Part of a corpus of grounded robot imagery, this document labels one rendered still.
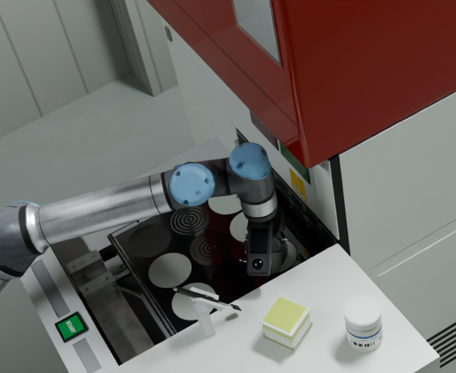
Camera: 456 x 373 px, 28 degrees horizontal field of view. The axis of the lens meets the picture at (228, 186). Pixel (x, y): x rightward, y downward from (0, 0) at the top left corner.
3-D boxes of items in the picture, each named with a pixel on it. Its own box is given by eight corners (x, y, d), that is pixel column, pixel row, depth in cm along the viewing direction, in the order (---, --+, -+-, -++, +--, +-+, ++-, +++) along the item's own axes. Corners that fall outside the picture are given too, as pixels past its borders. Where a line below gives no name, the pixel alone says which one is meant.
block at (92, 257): (99, 256, 220) (95, 248, 218) (104, 265, 218) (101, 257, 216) (69, 272, 218) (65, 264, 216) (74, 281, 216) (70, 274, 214)
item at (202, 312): (223, 314, 192) (212, 274, 183) (232, 326, 190) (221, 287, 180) (198, 328, 191) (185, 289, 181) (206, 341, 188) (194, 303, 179)
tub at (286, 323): (283, 312, 190) (278, 293, 185) (314, 327, 186) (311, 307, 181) (263, 340, 186) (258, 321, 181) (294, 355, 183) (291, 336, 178)
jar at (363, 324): (369, 316, 186) (366, 288, 179) (390, 340, 181) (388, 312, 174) (340, 334, 184) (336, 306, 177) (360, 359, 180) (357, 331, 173)
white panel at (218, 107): (189, 93, 264) (158, -25, 235) (353, 278, 211) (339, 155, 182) (180, 98, 263) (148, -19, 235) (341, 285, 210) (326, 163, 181)
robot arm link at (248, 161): (224, 142, 183) (266, 136, 182) (233, 180, 191) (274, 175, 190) (225, 170, 178) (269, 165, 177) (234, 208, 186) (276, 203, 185)
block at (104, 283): (112, 277, 215) (109, 270, 213) (118, 287, 213) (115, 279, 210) (81, 294, 213) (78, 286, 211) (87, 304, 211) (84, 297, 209)
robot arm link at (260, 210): (272, 205, 185) (232, 205, 186) (275, 220, 188) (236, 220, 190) (277, 177, 190) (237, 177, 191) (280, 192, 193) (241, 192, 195)
